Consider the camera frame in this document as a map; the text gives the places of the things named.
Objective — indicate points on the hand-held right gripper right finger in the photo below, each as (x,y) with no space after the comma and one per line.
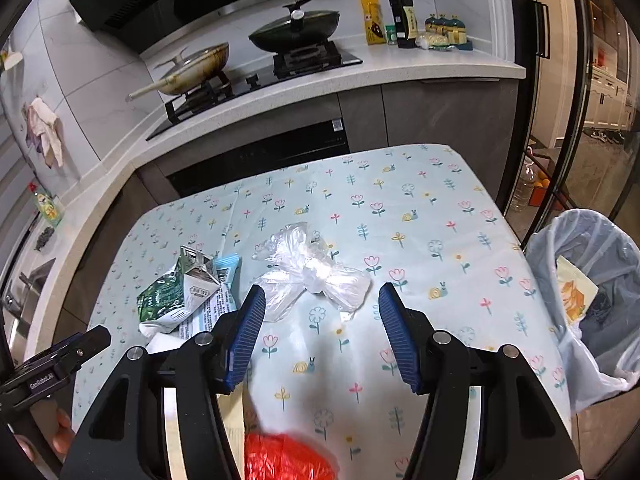
(395,330)

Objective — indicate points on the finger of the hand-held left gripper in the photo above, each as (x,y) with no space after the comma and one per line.
(90,342)

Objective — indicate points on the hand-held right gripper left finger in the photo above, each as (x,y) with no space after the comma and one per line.
(247,340)

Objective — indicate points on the blue snack wrapper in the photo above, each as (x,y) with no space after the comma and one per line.
(212,310)

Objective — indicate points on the cream paper wrapper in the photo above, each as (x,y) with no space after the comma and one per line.
(235,425)

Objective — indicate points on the green white drink carton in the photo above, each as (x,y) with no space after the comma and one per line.
(165,300)

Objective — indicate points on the clear plastic bag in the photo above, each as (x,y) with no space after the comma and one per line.
(320,280)

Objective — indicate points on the red plastic bag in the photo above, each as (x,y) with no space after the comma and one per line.
(285,460)

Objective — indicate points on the cream packet with orange print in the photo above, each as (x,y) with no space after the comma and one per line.
(575,290)

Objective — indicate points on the trash bin with plastic liner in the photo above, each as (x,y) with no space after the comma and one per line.
(610,270)

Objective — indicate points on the person's left hand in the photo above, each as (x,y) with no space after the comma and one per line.
(64,435)

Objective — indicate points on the steel kitchen sink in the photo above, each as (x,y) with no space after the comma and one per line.
(25,295)

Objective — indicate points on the dark scrubbing pad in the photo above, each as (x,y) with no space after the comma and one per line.
(45,239)

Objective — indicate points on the green dish soap bottle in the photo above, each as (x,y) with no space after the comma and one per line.
(47,207)

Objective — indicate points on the black built-in oven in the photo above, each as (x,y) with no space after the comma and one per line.
(260,155)

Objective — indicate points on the clear plastic water bottle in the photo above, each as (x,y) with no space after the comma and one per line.
(525,187)

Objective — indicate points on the crate of oranges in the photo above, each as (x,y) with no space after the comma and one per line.
(544,187)

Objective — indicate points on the hanging dishcloth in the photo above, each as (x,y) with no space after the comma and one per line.
(45,130)

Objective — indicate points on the black gas stove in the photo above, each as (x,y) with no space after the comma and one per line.
(260,87)

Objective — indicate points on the beige frying pan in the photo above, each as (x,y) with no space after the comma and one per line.
(195,82)

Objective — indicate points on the white kitchen counter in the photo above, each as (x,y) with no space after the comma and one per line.
(425,67)

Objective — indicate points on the glass pan lid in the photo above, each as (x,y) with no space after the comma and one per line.
(197,62)

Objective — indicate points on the white plastic food bag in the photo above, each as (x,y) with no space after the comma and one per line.
(430,41)

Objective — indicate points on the blue jar tray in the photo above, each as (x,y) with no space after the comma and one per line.
(462,46)

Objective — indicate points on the hanging white scoop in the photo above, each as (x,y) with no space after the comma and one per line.
(12,60)

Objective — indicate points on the small green jar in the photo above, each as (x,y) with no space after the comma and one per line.
(391,35)

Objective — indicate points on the black wok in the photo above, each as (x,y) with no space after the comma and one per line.
(295,40)

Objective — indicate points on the glass sliding door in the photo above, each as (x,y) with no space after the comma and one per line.
(575,85)

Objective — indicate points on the dark sauce bottle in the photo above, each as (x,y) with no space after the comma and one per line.
(404,22)

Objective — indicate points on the yellow seasoning packet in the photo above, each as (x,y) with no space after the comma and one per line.
(372,20)

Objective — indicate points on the white sideboard cabinet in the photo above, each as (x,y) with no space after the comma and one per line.
(612,102)

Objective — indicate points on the black wok lid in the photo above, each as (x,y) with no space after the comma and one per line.
(295,22)

